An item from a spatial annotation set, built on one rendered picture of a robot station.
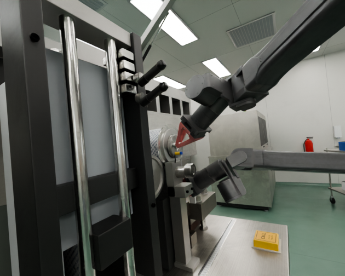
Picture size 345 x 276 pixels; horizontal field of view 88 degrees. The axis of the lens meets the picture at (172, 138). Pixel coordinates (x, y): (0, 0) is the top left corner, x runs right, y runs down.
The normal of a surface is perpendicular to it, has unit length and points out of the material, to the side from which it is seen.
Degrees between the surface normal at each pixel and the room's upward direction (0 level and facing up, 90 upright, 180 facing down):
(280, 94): 90
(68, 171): 90
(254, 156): 67
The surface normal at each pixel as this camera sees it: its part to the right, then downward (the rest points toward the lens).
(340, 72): -0.53, 0.04
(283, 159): -0.24, -0.38
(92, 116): 0.84, -0.09
